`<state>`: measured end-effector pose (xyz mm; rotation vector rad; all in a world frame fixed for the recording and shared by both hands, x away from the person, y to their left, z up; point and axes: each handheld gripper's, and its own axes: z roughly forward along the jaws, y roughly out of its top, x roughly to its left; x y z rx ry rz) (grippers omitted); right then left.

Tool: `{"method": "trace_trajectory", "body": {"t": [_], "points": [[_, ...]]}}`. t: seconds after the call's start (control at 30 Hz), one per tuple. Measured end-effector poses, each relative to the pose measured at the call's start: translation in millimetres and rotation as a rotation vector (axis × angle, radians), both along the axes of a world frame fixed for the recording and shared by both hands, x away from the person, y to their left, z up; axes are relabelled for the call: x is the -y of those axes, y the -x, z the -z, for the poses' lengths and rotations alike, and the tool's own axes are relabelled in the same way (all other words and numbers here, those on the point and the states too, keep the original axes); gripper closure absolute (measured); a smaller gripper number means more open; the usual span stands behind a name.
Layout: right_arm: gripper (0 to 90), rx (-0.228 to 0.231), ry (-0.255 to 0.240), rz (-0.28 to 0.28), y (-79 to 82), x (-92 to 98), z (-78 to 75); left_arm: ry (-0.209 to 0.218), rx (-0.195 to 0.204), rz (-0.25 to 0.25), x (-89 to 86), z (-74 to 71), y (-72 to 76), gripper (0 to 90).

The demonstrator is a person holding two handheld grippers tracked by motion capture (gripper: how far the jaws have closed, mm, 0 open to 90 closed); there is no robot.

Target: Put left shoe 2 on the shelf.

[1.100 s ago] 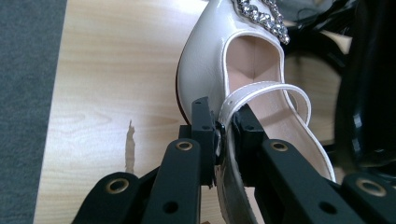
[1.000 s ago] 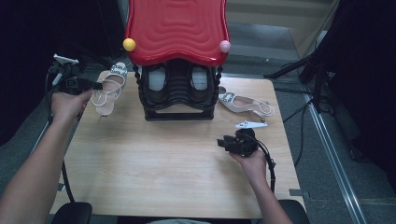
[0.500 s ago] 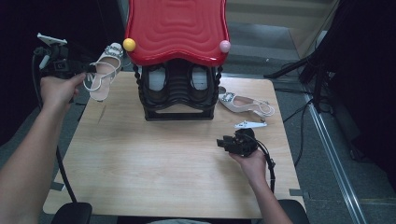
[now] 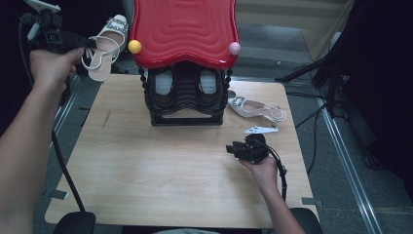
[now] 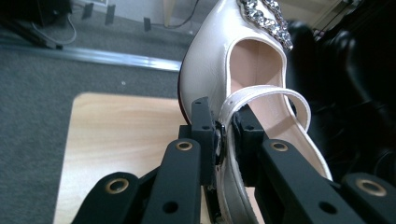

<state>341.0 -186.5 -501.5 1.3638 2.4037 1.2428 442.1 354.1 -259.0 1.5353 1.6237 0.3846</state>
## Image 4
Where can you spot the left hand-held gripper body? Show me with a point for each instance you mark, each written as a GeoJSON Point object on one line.
{"type": "Point", "coordinates": [52, 37]}

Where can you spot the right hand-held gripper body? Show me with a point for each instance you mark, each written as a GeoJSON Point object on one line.
{"type": "Point", "coordinates": [255, 149]}

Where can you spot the white slingback heeled sandal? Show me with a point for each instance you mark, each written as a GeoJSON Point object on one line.
{"type": "Point", "coordinates": [248, 109]}
{"type": "Point", "coordinates": [113, 29]}

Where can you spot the black leather shoe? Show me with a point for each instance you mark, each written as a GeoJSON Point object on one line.
{"type": "Point", "coordinates": [208, 81]}
{"type": "Point", "coordinates": [163, 83]}

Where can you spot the red and black shoe rack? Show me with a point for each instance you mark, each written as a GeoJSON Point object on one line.
{"type": "Point", "coordinates": [185, 32]}

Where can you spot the person's right hand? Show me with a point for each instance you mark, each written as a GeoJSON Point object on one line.
{"type": "Point", "coordinates": [266, 174]}

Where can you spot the person's left hand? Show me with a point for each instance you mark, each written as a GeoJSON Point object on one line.
{"type": "Point", "coordinates": [52, 68]}

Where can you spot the black curtain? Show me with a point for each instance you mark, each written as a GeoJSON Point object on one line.
{"type": "Point", "coordinates": [9, 81]}
{"type": "Point", "coordinates": [383, 81]}

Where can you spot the black chair armrest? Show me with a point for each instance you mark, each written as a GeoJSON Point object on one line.
{"type": "Point", "coordinates": [308, 222]}
{"type": "Point", "coordinates": [76, 222]}

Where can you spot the person's grey clothing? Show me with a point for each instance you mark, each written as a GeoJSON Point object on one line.
{"type": "Point", "coordinates": [186, 231]}

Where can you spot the black tripod stand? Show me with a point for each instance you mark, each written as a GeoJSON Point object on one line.
{"type": "Point", "coordinates": [331, 74]}

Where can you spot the metal floor rail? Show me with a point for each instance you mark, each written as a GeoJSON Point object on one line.
{"type": "Point", "coordinates": [67, 107]}
{"type": "Point", "coordinates": [350, 169]}

